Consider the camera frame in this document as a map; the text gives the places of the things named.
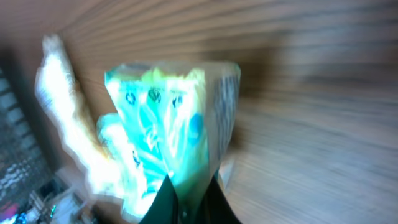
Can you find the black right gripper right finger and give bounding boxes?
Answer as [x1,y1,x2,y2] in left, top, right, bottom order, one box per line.
[198,177,241,224]

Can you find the clear white plastic pouch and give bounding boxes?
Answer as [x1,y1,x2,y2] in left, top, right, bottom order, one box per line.
[35,34,125,200]

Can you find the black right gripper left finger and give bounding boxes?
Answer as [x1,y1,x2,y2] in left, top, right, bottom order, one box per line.
[139,175,178,224]

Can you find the teal crinkled snack packet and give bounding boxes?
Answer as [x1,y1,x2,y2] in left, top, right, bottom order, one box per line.
[96,113,162,222]

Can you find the teal tissue pack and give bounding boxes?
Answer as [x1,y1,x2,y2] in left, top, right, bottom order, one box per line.
[104,60,242,200]

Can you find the grey plastic mesh basket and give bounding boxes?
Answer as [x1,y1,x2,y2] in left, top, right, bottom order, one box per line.
[1,70,52,223]

